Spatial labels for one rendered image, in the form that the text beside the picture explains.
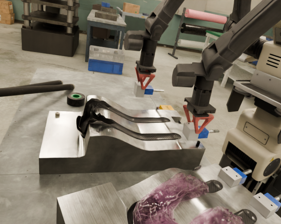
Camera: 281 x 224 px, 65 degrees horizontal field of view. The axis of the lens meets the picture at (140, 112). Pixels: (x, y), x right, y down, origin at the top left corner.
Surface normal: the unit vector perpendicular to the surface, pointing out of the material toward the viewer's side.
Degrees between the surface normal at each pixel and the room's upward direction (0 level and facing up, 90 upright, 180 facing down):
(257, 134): 98
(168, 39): 90
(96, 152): 90
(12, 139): 0
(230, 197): 0
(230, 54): 115
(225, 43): 72
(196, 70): 27
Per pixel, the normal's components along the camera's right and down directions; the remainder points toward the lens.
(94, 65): 0.16, 0.49
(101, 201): 0.18, -0.87
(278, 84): -0.87, 0.07
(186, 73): 0.01, 0.82
